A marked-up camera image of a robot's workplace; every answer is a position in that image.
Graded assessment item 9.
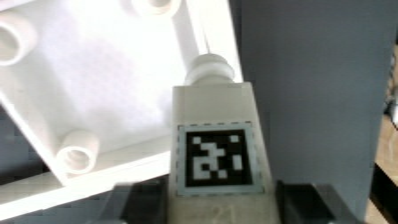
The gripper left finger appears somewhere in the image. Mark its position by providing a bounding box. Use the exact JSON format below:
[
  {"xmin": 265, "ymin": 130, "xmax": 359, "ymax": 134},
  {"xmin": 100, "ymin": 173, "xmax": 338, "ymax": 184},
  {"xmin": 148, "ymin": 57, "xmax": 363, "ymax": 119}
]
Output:
[{"xmin": 96, "ymin": 178, "xmax": 167, "ymax": 224}]

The white table leg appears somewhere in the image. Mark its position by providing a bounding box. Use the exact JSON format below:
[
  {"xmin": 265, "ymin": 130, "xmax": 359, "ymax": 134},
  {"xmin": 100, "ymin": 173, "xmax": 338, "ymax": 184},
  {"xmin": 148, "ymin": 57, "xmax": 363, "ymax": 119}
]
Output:
[{"xmin": 167, "ymin": 54, "xmax": 281, "ymax": 224}]

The white U-shaped obstacle fence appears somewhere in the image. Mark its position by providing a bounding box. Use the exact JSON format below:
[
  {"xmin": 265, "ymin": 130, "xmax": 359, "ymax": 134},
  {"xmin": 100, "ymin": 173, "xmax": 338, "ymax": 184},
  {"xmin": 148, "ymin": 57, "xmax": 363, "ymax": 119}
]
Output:
[{"xmin": 0, "ymin": 138, "xmax": 171, "ymax": 220}]

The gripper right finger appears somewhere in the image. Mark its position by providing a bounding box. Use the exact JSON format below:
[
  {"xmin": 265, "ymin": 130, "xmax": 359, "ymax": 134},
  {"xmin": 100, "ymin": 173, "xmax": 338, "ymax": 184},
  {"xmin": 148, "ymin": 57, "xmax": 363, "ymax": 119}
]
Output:
[{"xmin": 276, "ymin": 181, "xmax": 338, "ymax": 224}]

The white square table top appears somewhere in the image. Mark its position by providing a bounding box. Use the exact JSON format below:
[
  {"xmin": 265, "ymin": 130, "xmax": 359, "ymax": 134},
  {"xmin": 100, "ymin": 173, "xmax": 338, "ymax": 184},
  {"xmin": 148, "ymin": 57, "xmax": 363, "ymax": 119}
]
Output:
[{"xmin": 0, "ymin": 0, "xmax": 238, "ymax": 184}]

